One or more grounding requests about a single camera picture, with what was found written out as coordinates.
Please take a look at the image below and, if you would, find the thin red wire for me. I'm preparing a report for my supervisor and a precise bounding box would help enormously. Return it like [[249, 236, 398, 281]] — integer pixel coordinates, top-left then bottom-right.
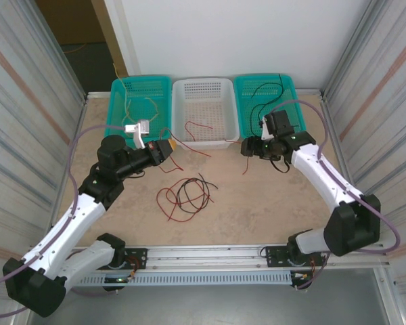
[[225, 137, 251, 175], [156, 177, 211, 223], [157, 127, 212, 173], [183, 121, 214, 142]]

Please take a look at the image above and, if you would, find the white perforated plastic basket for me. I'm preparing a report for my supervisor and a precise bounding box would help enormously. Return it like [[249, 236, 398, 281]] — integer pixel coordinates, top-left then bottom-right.
[[171, 77, 240, 151]]

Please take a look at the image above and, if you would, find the teal perforated plastic basket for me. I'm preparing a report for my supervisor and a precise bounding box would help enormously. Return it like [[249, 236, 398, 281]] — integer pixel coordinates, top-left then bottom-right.
[[233, 73, 308, 148], [104, 74, 173, 150]]

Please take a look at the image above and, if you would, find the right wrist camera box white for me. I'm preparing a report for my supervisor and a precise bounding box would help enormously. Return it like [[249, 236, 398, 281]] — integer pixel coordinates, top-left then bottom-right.
[[260, 114, 275, 142]]

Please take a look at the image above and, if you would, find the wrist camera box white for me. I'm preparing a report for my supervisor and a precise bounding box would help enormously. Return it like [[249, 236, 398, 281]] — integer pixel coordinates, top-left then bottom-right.
[[124, 118, 152, 149], [260, 114, 275, 142]]

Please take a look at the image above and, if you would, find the thin black camera cable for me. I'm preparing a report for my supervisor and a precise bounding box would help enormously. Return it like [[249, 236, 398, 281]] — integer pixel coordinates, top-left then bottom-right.
[[270, 158, 291, 174]]

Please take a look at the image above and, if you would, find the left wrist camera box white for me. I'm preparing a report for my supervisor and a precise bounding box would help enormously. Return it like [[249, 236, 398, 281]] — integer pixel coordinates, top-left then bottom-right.
[[124, 118, 152, 149]]

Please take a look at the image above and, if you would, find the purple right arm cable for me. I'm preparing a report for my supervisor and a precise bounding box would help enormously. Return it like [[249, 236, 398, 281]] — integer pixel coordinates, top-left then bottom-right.
[[270, 100, 402, 291]]

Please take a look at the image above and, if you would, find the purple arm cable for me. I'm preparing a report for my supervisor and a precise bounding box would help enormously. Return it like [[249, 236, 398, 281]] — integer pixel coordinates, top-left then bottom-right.
[[0, 124, 128, 319], [270, 100, 402, 291]]

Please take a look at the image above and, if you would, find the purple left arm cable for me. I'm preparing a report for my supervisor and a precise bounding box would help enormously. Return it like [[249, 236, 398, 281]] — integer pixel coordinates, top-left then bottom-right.
[[0, 124, 128, 319]]

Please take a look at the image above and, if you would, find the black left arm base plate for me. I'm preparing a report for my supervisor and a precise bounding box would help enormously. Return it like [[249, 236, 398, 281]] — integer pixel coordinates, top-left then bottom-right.
[[97, 248, 148, 271]]

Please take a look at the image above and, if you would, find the aluminium mounting rail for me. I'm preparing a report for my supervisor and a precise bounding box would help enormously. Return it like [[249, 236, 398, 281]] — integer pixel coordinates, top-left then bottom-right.
[[64, 245, 390, 272]]

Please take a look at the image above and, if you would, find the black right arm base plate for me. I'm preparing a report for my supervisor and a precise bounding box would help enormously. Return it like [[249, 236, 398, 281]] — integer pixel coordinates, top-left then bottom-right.
[[264, 245, 328, 268]]

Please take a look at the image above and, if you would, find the wooden door frame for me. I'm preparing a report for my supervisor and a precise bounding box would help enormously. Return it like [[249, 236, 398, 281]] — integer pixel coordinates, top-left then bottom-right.
[[90, 0, 129, 78]]

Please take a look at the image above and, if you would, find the thin orange cord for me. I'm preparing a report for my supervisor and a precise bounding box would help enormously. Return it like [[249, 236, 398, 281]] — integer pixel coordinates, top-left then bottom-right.
[[63, 43, 89, 55]]

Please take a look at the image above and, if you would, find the grey slotted cable duct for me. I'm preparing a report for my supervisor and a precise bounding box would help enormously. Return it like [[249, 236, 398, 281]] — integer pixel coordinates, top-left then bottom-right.
[[77, 270, 294, 287]]

